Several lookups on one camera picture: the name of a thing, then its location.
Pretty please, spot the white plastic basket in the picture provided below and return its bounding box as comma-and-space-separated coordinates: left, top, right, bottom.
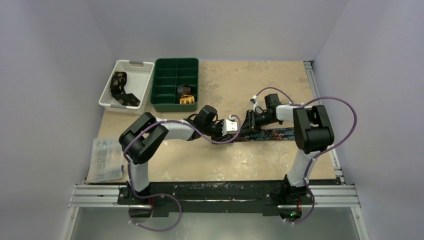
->
98, 59, 155, 115

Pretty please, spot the aluminium frame rail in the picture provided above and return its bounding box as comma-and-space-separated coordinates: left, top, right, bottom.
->
67, 60, 362, 210

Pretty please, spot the green compartment tray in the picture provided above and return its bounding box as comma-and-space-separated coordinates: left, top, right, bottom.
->
150, 57, 200, 113

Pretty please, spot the rolled yellow tie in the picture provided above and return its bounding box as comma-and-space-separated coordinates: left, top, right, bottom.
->
179, 94, 196, 105

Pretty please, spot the rolled dark red tie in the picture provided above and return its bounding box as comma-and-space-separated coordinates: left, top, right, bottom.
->
176, 85, 192, 96

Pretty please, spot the clear plastic storage box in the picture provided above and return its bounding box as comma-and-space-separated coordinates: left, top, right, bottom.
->
86, 136, 125, 184

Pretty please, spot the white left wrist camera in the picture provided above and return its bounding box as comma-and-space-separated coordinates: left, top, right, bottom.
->
222, 119, 239, 136

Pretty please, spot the purple cable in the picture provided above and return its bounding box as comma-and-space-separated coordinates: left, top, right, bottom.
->
255, 87, 359, 225
122, 114, 243, 232

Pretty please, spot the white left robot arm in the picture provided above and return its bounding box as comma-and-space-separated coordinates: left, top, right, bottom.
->
118, 105, 239, 205

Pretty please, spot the navy floral tie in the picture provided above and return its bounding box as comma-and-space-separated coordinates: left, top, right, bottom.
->
233, 127, 295, 143

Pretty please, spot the black gold patterned tie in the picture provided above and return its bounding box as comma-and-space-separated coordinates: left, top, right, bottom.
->
109, 71, 141, 107

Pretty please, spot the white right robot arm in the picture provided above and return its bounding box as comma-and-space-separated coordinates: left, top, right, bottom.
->
239, 93, 335, 204

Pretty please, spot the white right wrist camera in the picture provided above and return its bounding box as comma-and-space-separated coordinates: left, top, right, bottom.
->
249, 95, 264, 113

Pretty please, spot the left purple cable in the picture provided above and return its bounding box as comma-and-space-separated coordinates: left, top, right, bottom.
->
122, 114, 243, 232

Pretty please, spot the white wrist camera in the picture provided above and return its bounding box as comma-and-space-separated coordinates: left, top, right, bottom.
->
222, 119, 239, 136
249, 95, 264, 113

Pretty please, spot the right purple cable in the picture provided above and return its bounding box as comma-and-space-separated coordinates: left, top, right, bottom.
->
255, 87, 359, 225

